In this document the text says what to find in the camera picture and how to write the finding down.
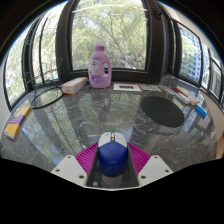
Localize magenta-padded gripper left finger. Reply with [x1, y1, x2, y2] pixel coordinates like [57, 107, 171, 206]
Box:
[50, 142, 101, 188]

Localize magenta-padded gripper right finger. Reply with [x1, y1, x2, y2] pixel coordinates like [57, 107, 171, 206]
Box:
[126, 142, 174, 188]

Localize blue and white computer mouse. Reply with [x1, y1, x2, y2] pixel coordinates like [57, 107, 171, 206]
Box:
[96, 131, 129, 178]

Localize round black mouse pad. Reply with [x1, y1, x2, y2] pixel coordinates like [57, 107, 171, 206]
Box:
[140, 95, 185, 128]

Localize yellow and purple box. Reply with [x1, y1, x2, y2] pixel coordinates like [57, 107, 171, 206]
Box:
[3, 105, 32, 141]

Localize small blue box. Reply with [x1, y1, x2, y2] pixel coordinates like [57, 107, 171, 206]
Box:
[194, 103, 208, 118]

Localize white and blue book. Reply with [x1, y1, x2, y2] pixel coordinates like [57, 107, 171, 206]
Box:
[168, 88, 191, 105]

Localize red hardcover book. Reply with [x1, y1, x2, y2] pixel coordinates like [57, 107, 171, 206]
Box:
[173, 85, 201, 107]

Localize colourful leaflet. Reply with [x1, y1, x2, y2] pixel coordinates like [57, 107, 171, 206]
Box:
[157, 84, 176, 97]

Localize map leaflet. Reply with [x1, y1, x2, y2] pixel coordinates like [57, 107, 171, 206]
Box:
[138, 83, 163, 93]

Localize white and orange carton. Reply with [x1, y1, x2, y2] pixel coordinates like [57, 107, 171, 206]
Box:
[61, 76, 89, 96]

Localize white booklet with orange edge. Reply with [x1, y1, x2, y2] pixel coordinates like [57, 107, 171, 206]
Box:
[113, 82, 143, 93]

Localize purple detergent bottle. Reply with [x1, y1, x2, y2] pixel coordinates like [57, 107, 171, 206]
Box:
[87, 41, 113, 90]

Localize black cable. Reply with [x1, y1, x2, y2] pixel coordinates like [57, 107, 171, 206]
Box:
[30, 83, 64, 110]

